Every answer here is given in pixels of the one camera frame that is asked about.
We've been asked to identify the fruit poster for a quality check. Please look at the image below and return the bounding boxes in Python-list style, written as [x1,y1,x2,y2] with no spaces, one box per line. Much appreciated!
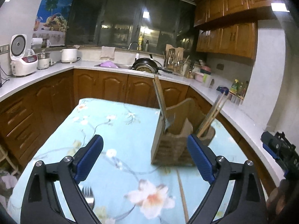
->
[33,0,73,46]

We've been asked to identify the green-label oil bottle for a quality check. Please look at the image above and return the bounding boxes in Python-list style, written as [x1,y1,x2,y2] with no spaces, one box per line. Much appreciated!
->
[229,79,239,95]

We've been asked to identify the purple bowl in sink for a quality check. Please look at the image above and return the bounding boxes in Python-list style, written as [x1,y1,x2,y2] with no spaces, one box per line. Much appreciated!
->
[100,61,119,68]

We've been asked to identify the lower wooden cabinets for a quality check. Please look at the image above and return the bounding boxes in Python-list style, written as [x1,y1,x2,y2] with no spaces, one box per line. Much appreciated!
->
[1,69,276,194]

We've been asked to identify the person right hand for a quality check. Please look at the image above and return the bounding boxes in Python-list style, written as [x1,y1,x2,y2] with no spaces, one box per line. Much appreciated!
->
[266,180,289,223]

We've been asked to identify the wooden utensil caddy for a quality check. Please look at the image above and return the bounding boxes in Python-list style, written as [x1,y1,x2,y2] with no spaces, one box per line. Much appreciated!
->
[151,98,205,166]

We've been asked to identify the wooden cabinets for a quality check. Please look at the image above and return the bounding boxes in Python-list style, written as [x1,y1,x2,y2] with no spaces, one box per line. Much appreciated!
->
[194,0,281,60]
[1,69,276,194]

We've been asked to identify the upper wooden cabinets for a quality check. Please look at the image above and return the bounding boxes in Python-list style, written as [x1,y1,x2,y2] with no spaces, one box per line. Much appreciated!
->
[194,0,281,60]

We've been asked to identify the black frying pan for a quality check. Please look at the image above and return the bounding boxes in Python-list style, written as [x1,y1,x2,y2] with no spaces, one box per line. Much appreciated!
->
[131,54,173,74]

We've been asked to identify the white red rice cooker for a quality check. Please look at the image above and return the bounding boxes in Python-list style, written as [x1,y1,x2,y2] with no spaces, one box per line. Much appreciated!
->
[10,34,38,77]

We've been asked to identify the white rice cooker pot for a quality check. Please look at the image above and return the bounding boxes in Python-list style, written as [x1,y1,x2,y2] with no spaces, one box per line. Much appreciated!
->
[60,48,78,63]

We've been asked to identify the pink plastic containers stack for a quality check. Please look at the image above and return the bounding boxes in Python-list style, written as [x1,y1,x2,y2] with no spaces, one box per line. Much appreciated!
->
[195,66,213,88]

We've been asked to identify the chrome sink faucet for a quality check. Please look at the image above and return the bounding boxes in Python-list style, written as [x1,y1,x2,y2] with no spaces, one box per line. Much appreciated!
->
[128,41,140,60]

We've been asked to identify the blue object on counter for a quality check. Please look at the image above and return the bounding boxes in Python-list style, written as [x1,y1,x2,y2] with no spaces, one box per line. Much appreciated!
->
[216,86,229,96]

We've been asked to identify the countertop wooden utensil rack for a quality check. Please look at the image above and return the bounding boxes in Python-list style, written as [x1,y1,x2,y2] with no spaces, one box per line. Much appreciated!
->
[164,44,184,72]

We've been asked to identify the wooden chopstick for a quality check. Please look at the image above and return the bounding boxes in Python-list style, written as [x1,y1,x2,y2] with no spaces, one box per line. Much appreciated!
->
[195,93,226,137]
[198,95,230,138]
[176,169,189,223]

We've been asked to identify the floral light blue tablecloth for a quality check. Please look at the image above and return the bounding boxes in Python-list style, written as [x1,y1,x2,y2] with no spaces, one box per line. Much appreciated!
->
[7,97,269,224]

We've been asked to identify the hanging beige dish towel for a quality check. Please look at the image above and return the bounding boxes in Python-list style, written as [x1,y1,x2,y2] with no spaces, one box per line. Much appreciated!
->
[100,46,115,60]

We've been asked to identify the dark kitchen window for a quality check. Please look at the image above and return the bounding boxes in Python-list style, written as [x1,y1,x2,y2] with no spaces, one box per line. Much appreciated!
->
[66,0,195,54]

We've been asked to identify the steel fork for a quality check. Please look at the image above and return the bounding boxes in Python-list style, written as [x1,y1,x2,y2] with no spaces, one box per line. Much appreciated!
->
[82,187,95,210]

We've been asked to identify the small white steamer pot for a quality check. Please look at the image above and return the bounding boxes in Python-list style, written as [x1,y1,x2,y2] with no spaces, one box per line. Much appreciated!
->
[38,50,53,70]

